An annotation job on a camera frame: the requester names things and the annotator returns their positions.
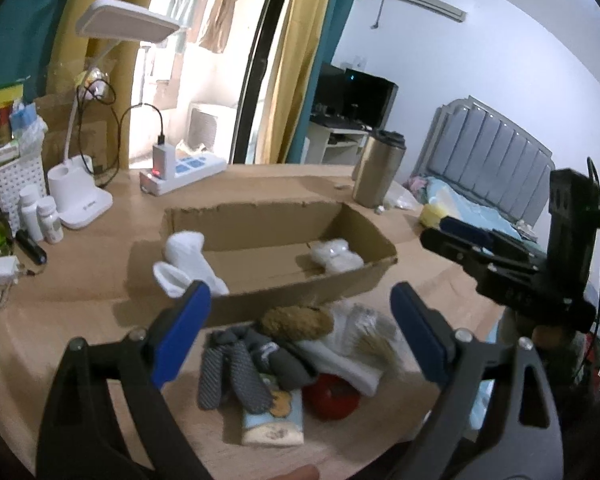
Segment grey patterned socks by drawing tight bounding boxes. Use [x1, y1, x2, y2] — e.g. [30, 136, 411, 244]
[197, 326, 317, 412]

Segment white power strip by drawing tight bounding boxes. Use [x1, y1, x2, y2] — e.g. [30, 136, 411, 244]
[139, 154, 229, 196]

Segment white fluffy ball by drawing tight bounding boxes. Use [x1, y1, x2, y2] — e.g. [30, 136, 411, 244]
[309, 239, 365, 274]

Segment black charger cable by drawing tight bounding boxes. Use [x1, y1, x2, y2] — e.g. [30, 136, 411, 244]
[76, 80, 167, 188]

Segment teal curtain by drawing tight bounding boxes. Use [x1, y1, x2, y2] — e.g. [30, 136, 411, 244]
[0, 0, 83, 98]
[284, 0, 377, 165]

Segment brown plush toy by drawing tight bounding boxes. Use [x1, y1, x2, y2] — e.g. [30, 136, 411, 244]
[257, 304, 334, 352]

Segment white desk lamp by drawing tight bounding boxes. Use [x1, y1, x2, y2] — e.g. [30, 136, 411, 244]
[46, 0, 182, 231]

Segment beige hanging shirt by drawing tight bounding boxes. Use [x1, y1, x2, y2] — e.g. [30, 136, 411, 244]
[196, 0, 245, 54]

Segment white woven basket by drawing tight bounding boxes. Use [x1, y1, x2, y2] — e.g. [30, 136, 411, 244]
[0, 152, 49, 233]

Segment black computer monitor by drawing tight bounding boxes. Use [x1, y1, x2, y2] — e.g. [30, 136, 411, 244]
[316, 62, 347, 117]
[341, 67, 399, 130]

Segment white sock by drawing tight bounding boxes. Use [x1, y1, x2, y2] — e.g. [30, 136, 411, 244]
[152, 231, 231, 297]

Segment tall white bottle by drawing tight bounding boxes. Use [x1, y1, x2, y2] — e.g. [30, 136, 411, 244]
[18, 184, 44, 242]

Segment white charger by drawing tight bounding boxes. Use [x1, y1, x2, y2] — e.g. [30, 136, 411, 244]
[152, 142, 174, 179]

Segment white air conditioner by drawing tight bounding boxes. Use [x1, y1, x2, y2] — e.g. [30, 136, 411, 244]
[381, 0, 469, 24]

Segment brown cardboard carton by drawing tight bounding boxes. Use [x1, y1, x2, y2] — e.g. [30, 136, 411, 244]
[34, 92, 122, 173]

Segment grey padded headboard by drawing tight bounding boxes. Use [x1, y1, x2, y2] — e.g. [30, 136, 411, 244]
[411, 95, 554, 227]

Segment light blue printed blanket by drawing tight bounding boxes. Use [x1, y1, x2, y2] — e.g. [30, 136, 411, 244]
[407, 175, 548, 248]

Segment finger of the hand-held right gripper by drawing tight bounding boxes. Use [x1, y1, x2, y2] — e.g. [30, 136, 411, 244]
[439, 216, 532, 257]
[419, 227, 497, 274]

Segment blue tissue pack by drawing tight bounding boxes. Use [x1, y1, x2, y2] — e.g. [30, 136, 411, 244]
[9, 102, 47, 143]

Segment short white bottle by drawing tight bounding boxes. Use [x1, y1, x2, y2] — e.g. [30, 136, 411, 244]
[37, 197, 64, 245]

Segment red soft ring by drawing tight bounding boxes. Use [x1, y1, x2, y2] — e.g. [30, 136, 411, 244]
[302, 373, 362, 421]

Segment white cloth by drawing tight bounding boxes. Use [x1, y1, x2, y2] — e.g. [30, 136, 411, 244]
[299, 304, 402, 397]

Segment black cylinder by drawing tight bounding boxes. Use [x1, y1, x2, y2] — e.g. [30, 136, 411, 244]
[15, 229, 48, 265]

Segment yellow red can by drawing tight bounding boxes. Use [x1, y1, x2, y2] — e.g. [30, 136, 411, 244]
[0, 84, 26, 151]

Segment white computer desk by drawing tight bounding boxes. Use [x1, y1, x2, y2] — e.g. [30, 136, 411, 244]
[304, 116, 372, 165]

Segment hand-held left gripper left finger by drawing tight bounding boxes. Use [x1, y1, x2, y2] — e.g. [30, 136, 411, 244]
[36, 281, 213, 480]

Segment person's left hand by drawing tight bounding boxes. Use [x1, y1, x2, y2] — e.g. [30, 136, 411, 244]
[267, 463, 322, 480]

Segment cardboard box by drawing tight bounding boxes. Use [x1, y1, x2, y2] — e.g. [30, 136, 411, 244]
[159, 199, 399, 329]

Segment white outdoor unit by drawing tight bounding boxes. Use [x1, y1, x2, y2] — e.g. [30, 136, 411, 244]
[186, 102, 237, 155]

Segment steel tumbler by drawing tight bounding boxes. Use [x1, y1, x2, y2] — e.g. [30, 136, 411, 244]
[352, 129, 407, 209]

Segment clear plastic bag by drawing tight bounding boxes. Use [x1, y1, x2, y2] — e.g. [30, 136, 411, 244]
[381, 181, 425, 212]

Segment light blue cartoon cloth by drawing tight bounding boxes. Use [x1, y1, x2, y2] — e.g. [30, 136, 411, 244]
[240, 379, 307, 447]

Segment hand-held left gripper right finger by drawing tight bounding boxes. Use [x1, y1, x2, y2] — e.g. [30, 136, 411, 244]
[389, 281, 566, 480]

